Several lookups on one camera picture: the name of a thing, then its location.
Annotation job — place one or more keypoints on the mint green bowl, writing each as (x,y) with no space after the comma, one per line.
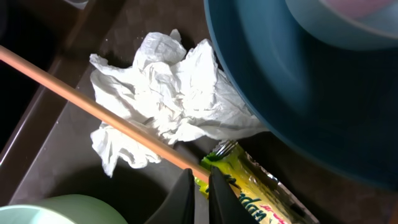
(74,208)

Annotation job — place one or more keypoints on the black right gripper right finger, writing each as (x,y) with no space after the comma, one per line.
(224,206)

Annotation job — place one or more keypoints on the light blue small bowl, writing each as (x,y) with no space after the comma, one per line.
(373,32)

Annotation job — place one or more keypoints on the pink plastic cup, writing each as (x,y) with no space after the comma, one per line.
(356,9)

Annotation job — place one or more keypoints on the yellow snack wrapper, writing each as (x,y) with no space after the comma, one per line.
(260,193)

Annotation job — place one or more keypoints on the dark blue plate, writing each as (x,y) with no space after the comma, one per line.
(337,107)

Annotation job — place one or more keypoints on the white napkin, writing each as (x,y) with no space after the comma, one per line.
(172,93)

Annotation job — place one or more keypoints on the brown serving tray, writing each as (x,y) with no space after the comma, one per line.
(45,141)

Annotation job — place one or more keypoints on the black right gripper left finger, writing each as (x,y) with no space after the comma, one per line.
(179,205)

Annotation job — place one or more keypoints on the wooden chopstick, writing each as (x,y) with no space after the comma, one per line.
(98,111)

